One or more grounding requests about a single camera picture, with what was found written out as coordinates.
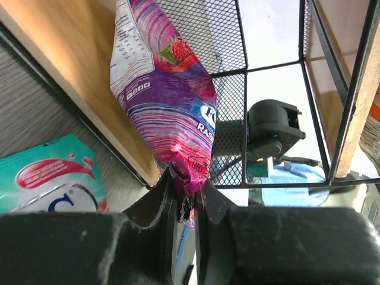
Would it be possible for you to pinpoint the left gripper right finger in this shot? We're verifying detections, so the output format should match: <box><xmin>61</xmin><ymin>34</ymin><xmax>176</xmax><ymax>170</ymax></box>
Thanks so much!
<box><xmin>194</xmin><ymin>183</ymin><xmax>379</xmax><ymax>284</ymax></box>

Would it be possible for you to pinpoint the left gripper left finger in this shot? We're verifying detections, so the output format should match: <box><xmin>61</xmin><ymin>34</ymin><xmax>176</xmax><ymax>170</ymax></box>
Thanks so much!
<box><xmin>1</xmin><ymin>171</ymin><xmax>178</xmax><ymax>284</ymax></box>

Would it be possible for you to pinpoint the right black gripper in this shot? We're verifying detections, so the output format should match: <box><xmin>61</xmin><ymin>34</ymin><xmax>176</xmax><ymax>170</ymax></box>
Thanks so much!
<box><xmin>213</xmin><ymin>99</ymin><xmax>306</xmax><ymax>162</ymax></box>

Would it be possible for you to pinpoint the wooden two-tier wire shelf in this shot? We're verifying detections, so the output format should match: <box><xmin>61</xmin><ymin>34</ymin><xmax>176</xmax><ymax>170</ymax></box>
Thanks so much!
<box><xmin>1</xmin><ymin>1</ymin><xmax>379</xmax><ymax>189</ymax></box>

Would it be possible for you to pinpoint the purple berries candy bag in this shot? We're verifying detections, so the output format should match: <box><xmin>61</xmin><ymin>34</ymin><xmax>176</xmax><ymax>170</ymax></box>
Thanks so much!
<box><xmin>110</xmin><ymin>1</ymin><xmax>217</xmax><ymax>227</ymax></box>

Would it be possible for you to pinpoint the green candy bag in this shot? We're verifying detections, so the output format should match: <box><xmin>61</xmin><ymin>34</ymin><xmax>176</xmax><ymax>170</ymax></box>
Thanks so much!
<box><xmin>359</xmin><ymin>89</ymin><xmax>379</xmax><ymax>174</ymax></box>

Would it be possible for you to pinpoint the teal mint candy bag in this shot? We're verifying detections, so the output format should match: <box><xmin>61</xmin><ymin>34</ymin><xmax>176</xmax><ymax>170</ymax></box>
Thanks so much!
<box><xmin>1</xmin><ymin>134</ymin><xmax>109</xmax><ymax>213</ymax></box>

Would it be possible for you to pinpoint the person in blue shirt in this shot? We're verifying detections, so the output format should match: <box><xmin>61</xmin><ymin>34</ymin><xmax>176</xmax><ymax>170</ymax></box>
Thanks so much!
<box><xmin>212</xmin><ymin>156</ymin><xmax>331</xmax><ymax>208</ymax></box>

